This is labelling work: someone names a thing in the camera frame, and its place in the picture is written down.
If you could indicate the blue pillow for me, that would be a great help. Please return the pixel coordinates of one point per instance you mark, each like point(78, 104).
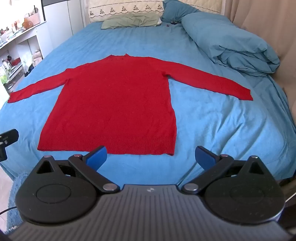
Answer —
point(175, 9)

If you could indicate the olive green garment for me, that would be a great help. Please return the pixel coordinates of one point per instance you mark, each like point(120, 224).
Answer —
point(129, 20)

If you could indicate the white wardrobe door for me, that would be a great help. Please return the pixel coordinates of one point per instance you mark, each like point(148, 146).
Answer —
point(62, 16)

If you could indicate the pink basket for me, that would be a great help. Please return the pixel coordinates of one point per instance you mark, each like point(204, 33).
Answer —
point(34, 18)

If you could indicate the cream embroidered pillow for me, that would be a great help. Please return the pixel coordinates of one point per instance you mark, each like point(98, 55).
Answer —
point(124, 8)

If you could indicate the white shelf unit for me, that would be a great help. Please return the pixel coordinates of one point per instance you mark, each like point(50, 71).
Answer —
point(23, 46)

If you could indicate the green plastic bag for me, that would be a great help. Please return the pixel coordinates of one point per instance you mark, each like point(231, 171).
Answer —
point(3, 79)

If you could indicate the blue duvet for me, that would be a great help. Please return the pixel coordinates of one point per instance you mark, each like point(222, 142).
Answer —
point(226, 39)

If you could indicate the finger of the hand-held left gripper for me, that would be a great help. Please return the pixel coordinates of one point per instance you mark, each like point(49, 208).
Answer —
point(9, 136)

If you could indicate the blue fluffy rug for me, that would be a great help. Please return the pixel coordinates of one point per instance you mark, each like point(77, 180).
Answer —
point(13, 208)

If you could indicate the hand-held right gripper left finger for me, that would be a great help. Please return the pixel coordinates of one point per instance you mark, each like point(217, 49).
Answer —
point(97, 158)

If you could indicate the white bottle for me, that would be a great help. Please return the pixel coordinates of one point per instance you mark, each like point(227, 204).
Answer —
point(5, 66)

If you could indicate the blue bed sheet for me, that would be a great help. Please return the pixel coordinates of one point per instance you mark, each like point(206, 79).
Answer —
point(215, 125)

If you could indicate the red knit sweater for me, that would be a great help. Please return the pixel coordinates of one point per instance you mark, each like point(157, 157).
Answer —
point(111, 104)

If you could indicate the red box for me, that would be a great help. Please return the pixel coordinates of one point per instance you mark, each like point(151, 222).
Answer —
point(15, 62)

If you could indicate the orange ornament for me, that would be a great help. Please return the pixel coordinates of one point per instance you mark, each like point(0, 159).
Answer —
point(27, 23)

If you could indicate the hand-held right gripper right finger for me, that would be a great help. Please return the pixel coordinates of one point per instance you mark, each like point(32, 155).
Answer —
point(204, 158)

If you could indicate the beige curtain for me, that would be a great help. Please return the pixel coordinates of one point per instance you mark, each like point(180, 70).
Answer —
point(266, 25)

